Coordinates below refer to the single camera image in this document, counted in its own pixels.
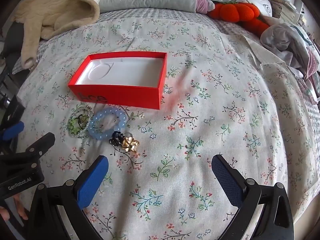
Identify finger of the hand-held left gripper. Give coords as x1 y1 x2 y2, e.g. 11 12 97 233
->
0 95 25 142
0 132 56 174

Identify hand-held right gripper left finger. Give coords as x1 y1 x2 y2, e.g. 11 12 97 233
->
31 155 109 240

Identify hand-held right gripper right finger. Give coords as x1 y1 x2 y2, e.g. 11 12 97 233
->
211 154 294 240

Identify green rhinestone brooch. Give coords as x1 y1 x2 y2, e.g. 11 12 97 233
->
67 104 93 138

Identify black claw hair clip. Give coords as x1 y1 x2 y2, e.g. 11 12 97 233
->
108 131 125 147

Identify blue bead bracelet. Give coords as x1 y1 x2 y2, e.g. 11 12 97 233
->
87 107 126 140

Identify gold hair clip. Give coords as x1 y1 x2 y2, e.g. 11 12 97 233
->
121 136 140 153

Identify red cardboard box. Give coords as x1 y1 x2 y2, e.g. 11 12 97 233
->
67 51 168 110

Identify person's left hand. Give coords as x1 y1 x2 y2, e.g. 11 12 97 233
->
0 194 29 222

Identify floral bedsheet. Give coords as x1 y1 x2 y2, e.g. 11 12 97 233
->
12 7 320 240

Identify dark chair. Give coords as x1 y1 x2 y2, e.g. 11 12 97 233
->
0 20 25 103

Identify beige plush blanket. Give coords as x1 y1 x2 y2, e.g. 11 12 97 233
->
11 0 101 68

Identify crumpled light clothes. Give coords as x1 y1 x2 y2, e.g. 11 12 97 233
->
260 22 320 105

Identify orange pumpkin plush toy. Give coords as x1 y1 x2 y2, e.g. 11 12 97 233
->
207 1 271 37

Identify stack of books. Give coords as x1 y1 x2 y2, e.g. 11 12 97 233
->
268 0 301 23

